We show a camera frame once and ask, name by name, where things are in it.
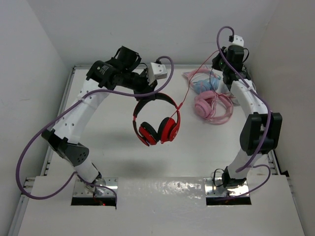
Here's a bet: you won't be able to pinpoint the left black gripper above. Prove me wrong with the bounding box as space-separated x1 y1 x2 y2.
121 68 157 101

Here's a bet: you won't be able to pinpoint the red headphone cable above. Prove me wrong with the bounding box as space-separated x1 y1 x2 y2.
161 49 234 145

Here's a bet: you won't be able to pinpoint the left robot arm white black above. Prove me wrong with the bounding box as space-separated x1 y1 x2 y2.
41 46 167 184

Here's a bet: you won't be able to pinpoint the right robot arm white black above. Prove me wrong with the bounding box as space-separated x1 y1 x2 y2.
212 45 283 188

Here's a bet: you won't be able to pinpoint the pink blue cat-ear headphones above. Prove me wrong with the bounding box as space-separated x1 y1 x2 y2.
182 67 221 94

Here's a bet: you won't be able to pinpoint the white grey headphones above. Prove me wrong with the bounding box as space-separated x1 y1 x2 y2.
221 83 257 106

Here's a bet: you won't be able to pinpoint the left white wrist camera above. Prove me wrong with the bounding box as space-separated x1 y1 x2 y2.
148 62 168 83

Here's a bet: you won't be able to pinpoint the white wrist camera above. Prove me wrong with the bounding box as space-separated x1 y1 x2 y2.
229 34 244 47
148 62 168 83

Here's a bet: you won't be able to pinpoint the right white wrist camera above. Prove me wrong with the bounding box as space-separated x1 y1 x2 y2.
229 34 244 47

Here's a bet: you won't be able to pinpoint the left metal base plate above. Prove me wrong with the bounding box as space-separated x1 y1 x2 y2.
73 177 118 198

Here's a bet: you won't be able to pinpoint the metal base plate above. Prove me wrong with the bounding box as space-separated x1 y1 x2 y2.
204 177 250 198
73 177 118 198

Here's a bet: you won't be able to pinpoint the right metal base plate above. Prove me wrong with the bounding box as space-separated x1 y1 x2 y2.
204 177 250 198

